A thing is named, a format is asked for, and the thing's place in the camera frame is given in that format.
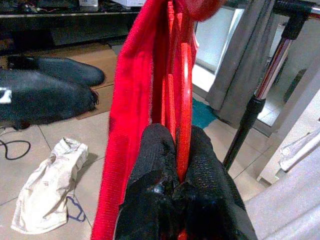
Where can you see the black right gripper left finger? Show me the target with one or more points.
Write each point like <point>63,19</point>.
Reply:
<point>150,175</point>

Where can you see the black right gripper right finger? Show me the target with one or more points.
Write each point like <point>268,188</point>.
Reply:
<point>212,190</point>

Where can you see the red printed t-shirt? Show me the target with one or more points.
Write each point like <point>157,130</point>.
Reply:
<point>130,100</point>

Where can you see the red plastic clothes hanger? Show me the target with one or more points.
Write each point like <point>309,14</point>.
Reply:
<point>186,100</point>

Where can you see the teal floor mat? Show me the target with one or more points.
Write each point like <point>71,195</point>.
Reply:
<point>202,115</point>

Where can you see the black chrome clothes rack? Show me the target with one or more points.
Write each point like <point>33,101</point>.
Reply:
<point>250,115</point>

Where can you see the crumpled cream garment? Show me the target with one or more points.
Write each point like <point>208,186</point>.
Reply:
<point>42,190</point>

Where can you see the grey curtain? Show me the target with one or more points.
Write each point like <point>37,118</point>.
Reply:
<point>240,75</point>

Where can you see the large black bag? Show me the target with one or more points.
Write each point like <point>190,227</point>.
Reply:
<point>45,100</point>

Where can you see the slim black bag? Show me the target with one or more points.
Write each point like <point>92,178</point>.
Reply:
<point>70,70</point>

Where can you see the white framed glass door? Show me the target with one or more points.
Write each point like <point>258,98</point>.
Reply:
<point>217,50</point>

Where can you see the black tv bench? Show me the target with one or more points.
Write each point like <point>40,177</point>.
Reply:
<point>75,27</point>

